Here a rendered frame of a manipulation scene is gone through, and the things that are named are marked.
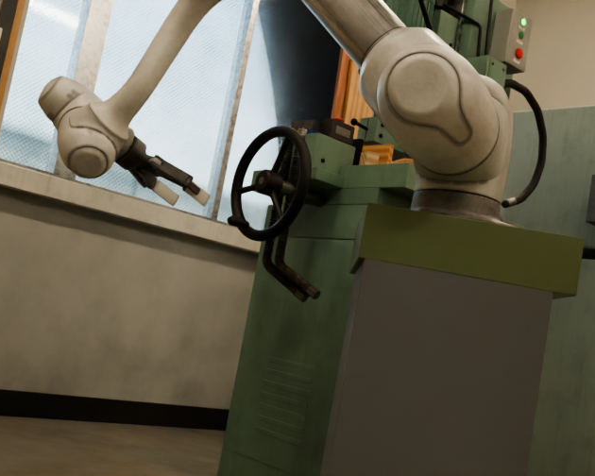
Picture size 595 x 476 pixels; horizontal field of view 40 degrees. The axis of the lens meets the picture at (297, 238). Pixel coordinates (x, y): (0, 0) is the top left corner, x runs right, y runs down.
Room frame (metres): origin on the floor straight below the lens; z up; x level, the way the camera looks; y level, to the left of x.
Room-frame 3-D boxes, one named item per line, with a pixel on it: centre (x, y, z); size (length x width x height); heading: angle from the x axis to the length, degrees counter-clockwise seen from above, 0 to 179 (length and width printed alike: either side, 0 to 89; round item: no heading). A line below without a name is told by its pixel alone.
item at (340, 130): (2.10, -0.01, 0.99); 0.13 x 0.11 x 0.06; 40
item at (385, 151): (2.15, -0.13, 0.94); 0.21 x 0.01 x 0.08; 40
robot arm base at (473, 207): (1.45, -0.28, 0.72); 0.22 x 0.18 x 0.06; 100
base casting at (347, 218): (2.29, -0.26, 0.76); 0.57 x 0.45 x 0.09; 130
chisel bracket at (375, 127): (2.22, -0.19, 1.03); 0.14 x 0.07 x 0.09; 130
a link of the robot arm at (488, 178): (1.44, -0.26, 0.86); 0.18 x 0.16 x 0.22; 156
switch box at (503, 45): (2.31, -0.51, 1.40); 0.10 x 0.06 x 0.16; 130
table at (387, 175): (2.16, -0.08, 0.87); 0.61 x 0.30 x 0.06; 40
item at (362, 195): (2.17, -0.12, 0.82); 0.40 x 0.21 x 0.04; 40
